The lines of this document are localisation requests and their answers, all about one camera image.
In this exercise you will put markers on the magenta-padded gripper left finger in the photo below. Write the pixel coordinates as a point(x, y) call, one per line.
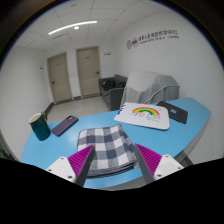
point(71, 166)

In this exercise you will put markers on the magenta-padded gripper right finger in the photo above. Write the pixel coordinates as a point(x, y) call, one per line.
point(156, 163)

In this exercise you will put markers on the grey white checked towel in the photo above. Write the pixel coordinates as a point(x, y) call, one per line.
point(106, 146)

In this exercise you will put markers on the purple smartphone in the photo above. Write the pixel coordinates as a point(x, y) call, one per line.
point(65, 125)

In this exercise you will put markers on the white pad with rainbow print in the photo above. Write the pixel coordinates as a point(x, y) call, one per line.
point(143, 116)

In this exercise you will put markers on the dark teal mug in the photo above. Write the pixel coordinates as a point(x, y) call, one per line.
point(40, 128)

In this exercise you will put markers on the black flat case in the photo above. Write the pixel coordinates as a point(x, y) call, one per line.
point(175, 113)

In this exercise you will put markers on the furniture under white sheet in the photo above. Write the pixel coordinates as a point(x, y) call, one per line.
point(150, 86)

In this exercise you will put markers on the grey armchair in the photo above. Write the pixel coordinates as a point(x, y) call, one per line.
point(115, 96)

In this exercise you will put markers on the beige door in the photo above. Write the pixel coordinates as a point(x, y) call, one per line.
point(88, 71)
point(60, 78)

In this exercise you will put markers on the black bag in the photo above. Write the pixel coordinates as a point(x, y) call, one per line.
point(108, 85)

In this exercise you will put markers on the small round ceiling light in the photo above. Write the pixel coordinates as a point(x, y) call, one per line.
point(76, 27)

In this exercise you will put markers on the long ceiling light strip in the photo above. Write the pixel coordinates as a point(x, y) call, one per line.
point(71, 27)

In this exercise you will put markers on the wall logo sign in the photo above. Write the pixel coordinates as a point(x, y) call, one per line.
point(151, 38)

